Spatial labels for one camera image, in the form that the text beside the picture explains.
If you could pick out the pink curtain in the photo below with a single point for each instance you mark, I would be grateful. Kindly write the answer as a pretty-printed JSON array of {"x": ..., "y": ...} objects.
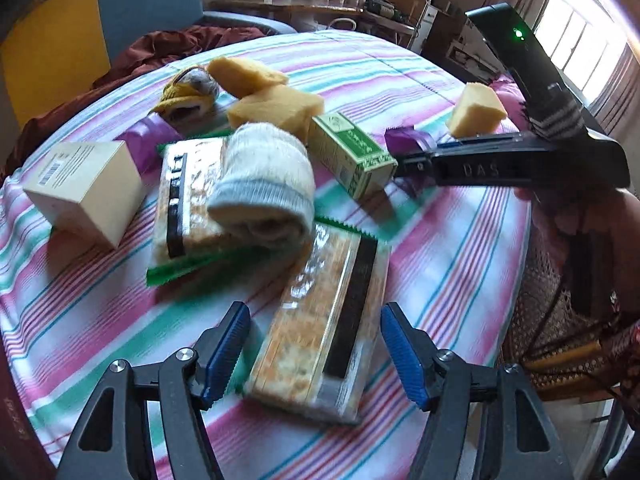
[{"x": 617, "y": 90}]

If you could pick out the bright barred window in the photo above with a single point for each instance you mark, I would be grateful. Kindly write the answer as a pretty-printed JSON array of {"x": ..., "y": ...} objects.
[{"x": 575, "y": 30}]

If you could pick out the wooden desk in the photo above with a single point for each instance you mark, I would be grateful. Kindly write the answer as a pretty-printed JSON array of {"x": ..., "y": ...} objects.
[{"x": 280, "y": 7}]

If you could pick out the patterned garment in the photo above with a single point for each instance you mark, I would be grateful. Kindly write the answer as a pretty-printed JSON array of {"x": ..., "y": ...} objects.
[{"x": 560, "y": 310}]

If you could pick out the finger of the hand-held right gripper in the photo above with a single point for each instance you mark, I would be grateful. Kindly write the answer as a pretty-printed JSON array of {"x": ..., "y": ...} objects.
[
  {"x": 480, "y": 140},
  {"x": 480, "y": 167}
]

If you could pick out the brown cardboard box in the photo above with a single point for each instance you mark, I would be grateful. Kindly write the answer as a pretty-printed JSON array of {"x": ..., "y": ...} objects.
[{"x": 400, "y": 2}]

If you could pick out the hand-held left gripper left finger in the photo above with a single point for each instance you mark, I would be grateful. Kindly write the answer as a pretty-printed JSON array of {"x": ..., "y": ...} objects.
[{"x": 227, "y": 347}]

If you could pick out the cream cardboard box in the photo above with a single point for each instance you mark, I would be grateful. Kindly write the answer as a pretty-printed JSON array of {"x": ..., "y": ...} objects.
[{"x": 95, "y": 175}]

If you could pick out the yellow sponge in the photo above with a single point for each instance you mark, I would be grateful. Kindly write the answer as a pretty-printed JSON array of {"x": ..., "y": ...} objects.
[
  {"x": 275, "y": 107},
  {"x": 245, "y": 72},
  {"x": 477, "y": 107}
]

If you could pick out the cracker packet with green ends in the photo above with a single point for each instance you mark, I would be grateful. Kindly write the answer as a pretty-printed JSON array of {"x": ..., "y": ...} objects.
[
  {"x": 192, "y": 195},
  {"x": 310, "y": 320}
]

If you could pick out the grey yellow blue headboard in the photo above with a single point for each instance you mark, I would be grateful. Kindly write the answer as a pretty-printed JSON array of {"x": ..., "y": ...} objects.
[{"x": 60, "y": 25}]

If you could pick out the person's right hand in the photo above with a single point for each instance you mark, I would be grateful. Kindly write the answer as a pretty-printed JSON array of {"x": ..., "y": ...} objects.
[{"x": 560, "y": 210}]

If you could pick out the small green box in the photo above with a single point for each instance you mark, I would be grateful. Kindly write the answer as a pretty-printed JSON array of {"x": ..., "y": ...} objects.
[{"x": 350, "y": 150}]

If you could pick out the yellow grey knitted sock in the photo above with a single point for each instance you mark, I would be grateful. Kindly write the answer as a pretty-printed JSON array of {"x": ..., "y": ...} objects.
[{"x": 187, "y": 92}]

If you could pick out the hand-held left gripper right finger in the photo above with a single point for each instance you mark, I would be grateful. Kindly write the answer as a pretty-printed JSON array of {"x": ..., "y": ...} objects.
[{"x": 402, "y": 350}]

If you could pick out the maroon cloth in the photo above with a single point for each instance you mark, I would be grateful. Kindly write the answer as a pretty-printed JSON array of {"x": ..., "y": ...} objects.
[{"x": 165, "y": 47}]

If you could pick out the white sock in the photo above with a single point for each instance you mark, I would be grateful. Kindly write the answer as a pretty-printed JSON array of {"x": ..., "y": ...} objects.
[{"x": 265, "y": 170}]

